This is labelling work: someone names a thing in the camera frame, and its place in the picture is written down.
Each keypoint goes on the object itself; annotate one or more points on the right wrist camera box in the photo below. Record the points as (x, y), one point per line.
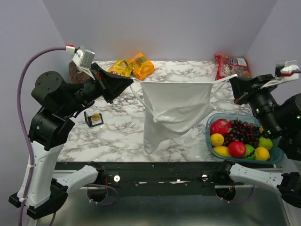
(287, 71)

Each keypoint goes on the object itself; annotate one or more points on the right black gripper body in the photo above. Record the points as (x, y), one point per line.
(254, 90)

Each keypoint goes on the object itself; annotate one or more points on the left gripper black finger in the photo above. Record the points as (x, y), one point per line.
(117, 87)
(113, 77)

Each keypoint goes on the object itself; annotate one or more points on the orange snack bag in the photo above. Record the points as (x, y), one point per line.
(141, 66)

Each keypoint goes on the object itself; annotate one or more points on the red dragon fruit toy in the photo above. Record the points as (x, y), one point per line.
(221, 126)

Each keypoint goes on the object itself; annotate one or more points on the teal plastic fruit basket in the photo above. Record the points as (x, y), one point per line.
(276, 154)

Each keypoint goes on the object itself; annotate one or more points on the white cloth garment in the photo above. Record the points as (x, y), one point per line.
(173, 108)

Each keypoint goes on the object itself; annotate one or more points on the green bowl with brown paper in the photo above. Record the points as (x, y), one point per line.
(78, 74)

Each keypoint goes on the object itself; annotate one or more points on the yellow chips bag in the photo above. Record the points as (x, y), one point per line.
(121, 67)

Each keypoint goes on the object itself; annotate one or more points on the yellow fruit front left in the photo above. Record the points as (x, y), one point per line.
(216, 139)

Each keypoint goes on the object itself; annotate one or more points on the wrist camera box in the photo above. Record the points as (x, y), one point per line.
(287, 71)
(83, 59)

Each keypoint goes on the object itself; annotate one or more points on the red snack bag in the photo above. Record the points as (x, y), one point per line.
(228, 65)

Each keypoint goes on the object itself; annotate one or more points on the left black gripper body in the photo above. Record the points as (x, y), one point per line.
(95, 69)

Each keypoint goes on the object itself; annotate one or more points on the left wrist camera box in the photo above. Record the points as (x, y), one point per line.
(83, 59)

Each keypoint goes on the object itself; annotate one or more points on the green fruit with black squiggle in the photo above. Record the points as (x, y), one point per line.
(250, 152)

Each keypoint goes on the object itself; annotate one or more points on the green lime toy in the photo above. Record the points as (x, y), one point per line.
(266, 143)

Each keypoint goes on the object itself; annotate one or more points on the yellow lemon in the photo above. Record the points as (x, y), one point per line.
(222, 151)
(261, 154)

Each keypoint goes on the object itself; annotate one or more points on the dark purple grape bunch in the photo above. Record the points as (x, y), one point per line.
(244, 132)

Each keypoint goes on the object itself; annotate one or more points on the black brooch display box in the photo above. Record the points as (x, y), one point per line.
(90, 122)

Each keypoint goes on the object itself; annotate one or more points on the red apple toy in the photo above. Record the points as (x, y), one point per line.
(237, 149)

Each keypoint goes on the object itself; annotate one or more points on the yellow lemon front right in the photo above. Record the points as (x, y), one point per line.
(261, 154)

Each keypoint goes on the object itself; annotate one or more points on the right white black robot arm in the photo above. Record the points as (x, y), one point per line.
(278, 121)

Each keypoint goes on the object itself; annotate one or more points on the aluminium frame profile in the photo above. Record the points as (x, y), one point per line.
(250, 207)

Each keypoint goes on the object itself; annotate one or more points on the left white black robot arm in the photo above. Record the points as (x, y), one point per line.
(60, 103)

